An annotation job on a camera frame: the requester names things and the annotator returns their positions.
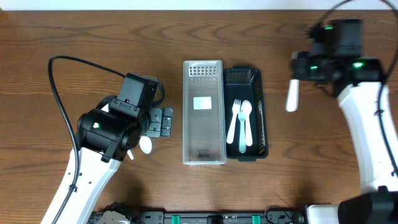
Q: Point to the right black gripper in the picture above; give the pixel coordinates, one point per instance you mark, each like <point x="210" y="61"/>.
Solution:
<point x="302" y="68"/>

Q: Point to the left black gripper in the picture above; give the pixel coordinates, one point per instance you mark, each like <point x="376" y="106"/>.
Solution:
<point x="157" y="122"/>

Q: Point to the white fork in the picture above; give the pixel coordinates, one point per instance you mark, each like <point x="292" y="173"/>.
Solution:
<point x="292" y="96"/>
<point x="235" y="110"/>
<point x="242" y="134"/>

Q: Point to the clear plastic basket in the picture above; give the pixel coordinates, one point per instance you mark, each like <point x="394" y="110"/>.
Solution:
<point x="204" y="135"/>

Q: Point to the black plastic basket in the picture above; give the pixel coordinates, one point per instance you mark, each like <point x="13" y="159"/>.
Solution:
<point x="242" y="82"/>

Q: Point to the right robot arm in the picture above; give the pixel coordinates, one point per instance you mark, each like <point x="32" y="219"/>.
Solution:
<point x="359" y="85"/>

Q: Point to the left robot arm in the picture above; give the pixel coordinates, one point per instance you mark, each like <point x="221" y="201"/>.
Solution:
<point x="104" y="136"/>

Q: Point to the white spoon top horizontal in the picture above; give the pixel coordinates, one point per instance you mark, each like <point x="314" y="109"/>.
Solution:
<point x="105" y="108"/>

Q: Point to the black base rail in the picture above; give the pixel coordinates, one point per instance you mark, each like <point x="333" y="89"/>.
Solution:
<point x="122" y="213"/>

